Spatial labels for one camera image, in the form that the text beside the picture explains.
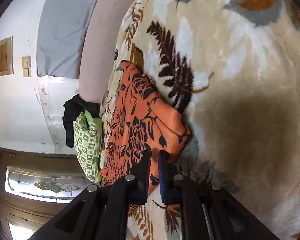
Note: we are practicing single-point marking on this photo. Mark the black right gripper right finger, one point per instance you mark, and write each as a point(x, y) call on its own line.
point(182, 190)

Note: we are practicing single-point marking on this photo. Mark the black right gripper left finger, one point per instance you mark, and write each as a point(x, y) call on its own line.
point(131, 189)

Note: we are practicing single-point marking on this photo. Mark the orange black floral garment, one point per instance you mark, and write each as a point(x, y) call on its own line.
point(141, 122)

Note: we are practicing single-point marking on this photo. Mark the green white patterned cloth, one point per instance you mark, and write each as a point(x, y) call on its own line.
point(88, 144)

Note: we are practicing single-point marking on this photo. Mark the wooden glass door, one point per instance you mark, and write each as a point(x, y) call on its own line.
point(34, 187)

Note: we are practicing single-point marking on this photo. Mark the beige leaf pattern blanket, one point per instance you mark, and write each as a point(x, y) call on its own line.
point(231, 68)

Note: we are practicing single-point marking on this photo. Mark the pink bolster pillow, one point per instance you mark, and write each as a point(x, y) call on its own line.
point(99, 48)

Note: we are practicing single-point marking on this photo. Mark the grey pillow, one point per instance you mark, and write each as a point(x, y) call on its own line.
point(61, 34)

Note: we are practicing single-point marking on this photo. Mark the beige wall switch plate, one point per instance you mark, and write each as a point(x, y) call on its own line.
point(26, 65)

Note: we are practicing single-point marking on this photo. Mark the wooden wall frame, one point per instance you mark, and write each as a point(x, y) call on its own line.
point(6, 56)

